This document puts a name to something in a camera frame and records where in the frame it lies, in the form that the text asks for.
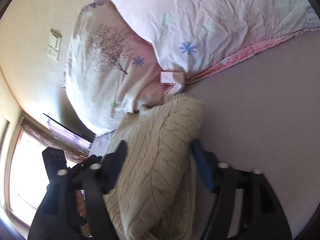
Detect white wall switch plate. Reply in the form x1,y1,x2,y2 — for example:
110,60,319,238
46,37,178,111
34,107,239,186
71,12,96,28
47,29,62,62

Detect pink pillow with tree print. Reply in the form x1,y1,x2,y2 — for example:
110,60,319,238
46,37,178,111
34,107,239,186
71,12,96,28
65,0,185,135

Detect lavender bed sheet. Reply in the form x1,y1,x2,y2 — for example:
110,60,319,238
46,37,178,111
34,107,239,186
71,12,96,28
88,26,320,240

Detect window with wooden frame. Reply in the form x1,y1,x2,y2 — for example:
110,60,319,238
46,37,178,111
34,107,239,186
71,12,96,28
1,115,88,239

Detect person's left hand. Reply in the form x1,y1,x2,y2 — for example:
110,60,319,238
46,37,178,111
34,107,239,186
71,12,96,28
75,190,87,218

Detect beige cable-knit sweater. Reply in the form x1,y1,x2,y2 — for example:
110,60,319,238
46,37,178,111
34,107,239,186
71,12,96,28
104,94,204,239

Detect pink pillow with blue flowers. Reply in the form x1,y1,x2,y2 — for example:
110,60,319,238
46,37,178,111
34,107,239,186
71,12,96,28
110,0,319,83

